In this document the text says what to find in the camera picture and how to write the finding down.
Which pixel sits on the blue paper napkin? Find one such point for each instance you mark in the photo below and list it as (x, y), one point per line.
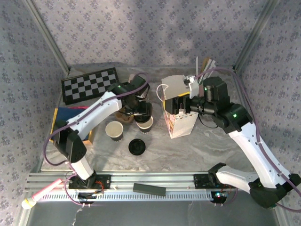
(65, 114)

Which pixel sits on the pink paper sheet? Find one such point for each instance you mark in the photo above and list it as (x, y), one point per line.
(77, 107)

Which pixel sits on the white cartoon print paper bag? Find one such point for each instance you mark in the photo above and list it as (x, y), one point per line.
(181, 128)

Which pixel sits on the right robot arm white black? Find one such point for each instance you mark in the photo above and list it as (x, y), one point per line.
(254, 146)

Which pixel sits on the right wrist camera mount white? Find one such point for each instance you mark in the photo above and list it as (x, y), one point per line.
(194, 87)

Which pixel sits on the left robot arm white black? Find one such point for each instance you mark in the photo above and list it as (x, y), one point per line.
(94, 113)

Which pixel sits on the aluminium frame post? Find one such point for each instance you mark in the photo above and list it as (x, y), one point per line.
(255, 35)
(48, 35)

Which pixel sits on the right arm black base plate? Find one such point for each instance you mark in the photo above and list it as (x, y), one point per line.
(200, 181)

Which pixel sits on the black white chessboard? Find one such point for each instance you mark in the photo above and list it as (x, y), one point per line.
(89, 86)

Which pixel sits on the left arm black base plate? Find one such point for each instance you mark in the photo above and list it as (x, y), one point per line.
(105, 181)

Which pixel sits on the aluminium mounting rail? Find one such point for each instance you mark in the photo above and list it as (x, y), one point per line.
(164, 179)

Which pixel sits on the pink tube with white cap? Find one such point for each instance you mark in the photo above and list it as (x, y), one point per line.
(44, 191)

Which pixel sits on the wooden stir stick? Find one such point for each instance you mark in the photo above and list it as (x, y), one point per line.
(205, 64)

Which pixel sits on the black rectangular block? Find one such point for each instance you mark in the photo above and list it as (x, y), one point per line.
(148, 189)

